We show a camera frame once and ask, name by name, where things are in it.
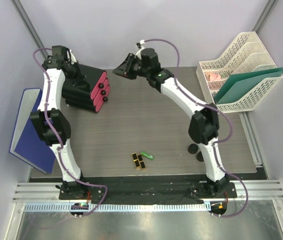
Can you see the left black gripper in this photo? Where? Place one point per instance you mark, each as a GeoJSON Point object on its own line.
{"type": "Point", "coordinates": [76, 65]}

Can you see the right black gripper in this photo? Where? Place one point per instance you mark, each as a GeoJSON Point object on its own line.
{"type": "Point", "coordinates": [124, 69]}

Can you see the black drawer organizer cabinet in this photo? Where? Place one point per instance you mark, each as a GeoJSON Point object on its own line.
{"type": "Point", "coordinates": [76, 92]}

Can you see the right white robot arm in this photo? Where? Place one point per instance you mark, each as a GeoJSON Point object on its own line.
{"type": "Point", "coordinates": [204, 121]}

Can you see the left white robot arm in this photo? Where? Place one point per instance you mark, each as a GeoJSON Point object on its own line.
{"type": "Point", "coordinates": [50, 124]}

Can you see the pink closed drawer front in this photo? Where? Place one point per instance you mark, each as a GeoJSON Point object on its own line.
{"type": "Point", "coordinates": [102, 100]}

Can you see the pink paper note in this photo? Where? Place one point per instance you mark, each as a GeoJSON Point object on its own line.
{"type": "Point", "coordinates": [213, 77]}

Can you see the green lipstick tube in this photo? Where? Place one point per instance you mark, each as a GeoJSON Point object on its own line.
{"type": "Point", "coordinates": [147, 155]}

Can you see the green folder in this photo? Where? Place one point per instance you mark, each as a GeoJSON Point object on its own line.
{"type": "Point", "coordinates": [237, 85]}

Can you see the blue binder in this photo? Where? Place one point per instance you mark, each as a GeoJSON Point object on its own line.
{"type": "Point", "coordinates": [25, 143]}

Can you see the black gold lipstick middle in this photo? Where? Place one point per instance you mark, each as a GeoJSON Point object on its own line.
{"type": "Point", "coordinates": [141, 161]}

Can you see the white mesh file rack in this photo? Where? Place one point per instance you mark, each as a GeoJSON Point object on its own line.
{"type": "Point", "coordinates": [246, 53]}

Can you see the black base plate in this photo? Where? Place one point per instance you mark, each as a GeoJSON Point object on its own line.
{"type": "Point", "coordinates": [160, 189]}

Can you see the aluminium rail frame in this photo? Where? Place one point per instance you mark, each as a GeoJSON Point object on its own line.
{"type": "Point", "coordinates": [45, 192]}

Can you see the slotted cable duct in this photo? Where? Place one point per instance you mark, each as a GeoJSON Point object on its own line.
{"type": "Point", "coordinates": [80, 207]}

